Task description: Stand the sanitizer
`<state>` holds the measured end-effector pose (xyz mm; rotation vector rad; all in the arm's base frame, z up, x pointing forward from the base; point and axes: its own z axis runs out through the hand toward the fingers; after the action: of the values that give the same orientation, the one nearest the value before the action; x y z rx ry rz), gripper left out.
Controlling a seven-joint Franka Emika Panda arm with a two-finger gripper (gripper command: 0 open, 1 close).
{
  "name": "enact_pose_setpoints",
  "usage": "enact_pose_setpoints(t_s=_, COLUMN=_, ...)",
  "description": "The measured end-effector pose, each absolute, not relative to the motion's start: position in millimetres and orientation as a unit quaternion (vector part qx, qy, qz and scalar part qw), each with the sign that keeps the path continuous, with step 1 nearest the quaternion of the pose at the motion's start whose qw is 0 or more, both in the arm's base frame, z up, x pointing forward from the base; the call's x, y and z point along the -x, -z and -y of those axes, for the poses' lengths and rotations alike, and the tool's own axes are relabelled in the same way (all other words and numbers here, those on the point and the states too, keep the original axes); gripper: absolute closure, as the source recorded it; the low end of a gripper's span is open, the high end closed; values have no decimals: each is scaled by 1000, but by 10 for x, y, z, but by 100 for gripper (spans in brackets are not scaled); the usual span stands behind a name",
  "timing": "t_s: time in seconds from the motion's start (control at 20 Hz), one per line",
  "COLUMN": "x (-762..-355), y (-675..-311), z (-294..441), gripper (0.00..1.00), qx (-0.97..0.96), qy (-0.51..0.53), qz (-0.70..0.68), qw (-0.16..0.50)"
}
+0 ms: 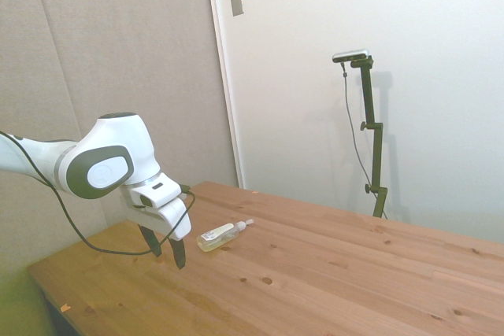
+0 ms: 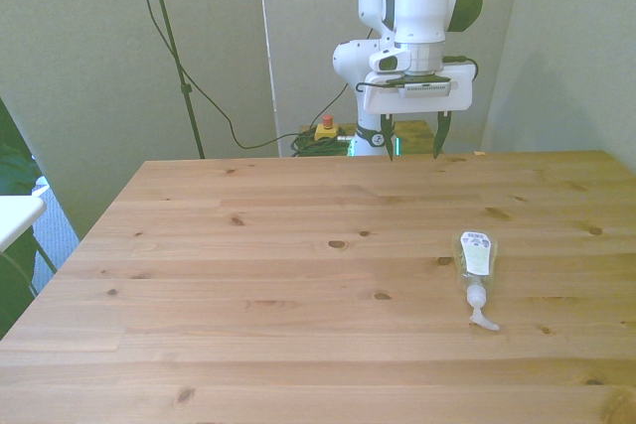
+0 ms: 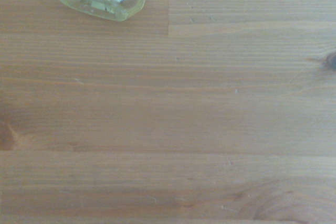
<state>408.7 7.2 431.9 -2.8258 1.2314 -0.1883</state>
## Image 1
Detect grey exterior camera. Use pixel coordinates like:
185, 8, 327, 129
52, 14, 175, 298
332, 49, 372, 65

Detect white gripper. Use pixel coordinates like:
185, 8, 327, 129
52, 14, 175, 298
119, 185, 193, 271

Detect white door frame trim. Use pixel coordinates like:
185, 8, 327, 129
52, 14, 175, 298
203, 0, 246, 190

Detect clear sanitizer bottle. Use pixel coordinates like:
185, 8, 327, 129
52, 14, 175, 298
195, 218, 255, 253

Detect dark green camera stand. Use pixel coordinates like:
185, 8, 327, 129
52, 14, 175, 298
349, 56, 389, 219

